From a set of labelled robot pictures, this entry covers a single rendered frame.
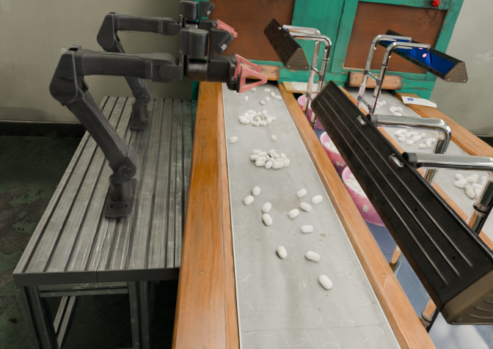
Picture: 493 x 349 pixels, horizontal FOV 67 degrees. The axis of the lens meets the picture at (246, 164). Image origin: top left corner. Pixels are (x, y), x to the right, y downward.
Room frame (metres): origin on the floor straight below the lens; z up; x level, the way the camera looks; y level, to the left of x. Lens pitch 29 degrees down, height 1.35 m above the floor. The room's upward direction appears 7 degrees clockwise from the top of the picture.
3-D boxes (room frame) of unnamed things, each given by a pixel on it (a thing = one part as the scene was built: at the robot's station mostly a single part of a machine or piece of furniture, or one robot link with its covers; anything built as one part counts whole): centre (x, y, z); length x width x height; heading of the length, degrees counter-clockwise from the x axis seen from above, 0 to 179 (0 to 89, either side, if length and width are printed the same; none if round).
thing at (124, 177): (0.93, 0.36, 0.77); 0.09 x 0.06 x 0.06; 12
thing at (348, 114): (0.58, -0.22, 1.08); 0.62 x 0.08 x 0.07; 8
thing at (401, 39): (1.60, -0.57, 0.90); 0.20 x 0.19 x 0.45; 8
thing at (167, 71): (0.97, 0.19, 1.12); 0.12 x 0.09 x 0.12; 102
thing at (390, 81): (2.06, -0.64, 0.83); 0.30 x 0.06 x 0.07; 98
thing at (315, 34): (1.54, -0.17, 0.90); 0.20 x 0.19 x 0.45; 8
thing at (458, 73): (1.61, -0.64, 1.08); 0.62 x 0.08 x 0.07; 8
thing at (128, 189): (0.93, 0.36, 0.71); 0.20 x 0.07 x 0.08; 12
